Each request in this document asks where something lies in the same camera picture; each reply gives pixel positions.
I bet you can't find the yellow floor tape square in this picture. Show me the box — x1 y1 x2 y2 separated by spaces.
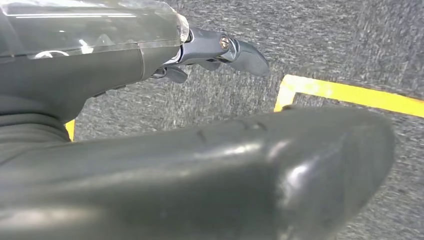
64 74 424 143

